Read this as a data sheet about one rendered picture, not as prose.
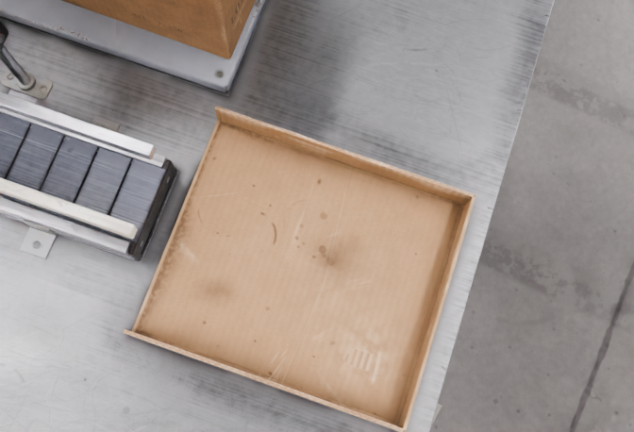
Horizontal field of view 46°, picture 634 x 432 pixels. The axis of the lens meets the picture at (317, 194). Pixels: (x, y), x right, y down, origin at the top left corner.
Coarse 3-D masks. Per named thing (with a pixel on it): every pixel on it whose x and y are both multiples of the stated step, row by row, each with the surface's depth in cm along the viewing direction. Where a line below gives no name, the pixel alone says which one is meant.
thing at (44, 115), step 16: (0, 96) 71; (16, 112) 72; (32, 112) 71; (48, 112) 71; (64, 128) 71; (80, 128) 71; (96, 128) 71; (112, 144) 71; (128, 144) 71; (144, 144) 71
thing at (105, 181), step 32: (0, 128) 79; (32, 128) 79; (0, 160) 78; (32, 160) 78; (64, 160) 78; (96, 160) 79; (128, 160) 79; (0, 192) 77; (64, 192) 78; (96, 192) 78; (128, 192) 78
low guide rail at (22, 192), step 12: (0, 180) 74; (12, 192) 74; (24, 192) 74; (36, 192) 74; (36, 204) 74; (48, 204) 74; (60, 204) 74; (72, 204) 74; (72, 216) 74; (84, 216) 74; (96, 216) 74; (108, 216) 74; (108, 228) 73; (120, 228) 73; (132, 228) 74
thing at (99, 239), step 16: (48, 128) 80; (96, 144) 79; (144, 160) 79; (160, 160) 79; (160, 192) 80; (0, 208) 77; (16, 208) 77; (32, 208) 77; (160, 208) 82; (48, 224) 77; (64, 224) 77; (80, 224) 77; (144, 224) 78; (80, 240) 79; (96, 240) 77; (112, 240) 77; (144, 240) 80; (128, 256) 78
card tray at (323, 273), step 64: (256, 128) 83; (192, 192) 83; (256, 192) 83; (320, 192) 84; (384, 192) 84; (448, 192) 82; (192, 256) 81; (256, 256) 81; (320, 256) 82; (384, 256) 82; (448, 256) 82; (192, 320) 79; (256, 320) 80; (320, 320) 80; (384, 320) 80; (320, 384) 78; (384, 384) 79
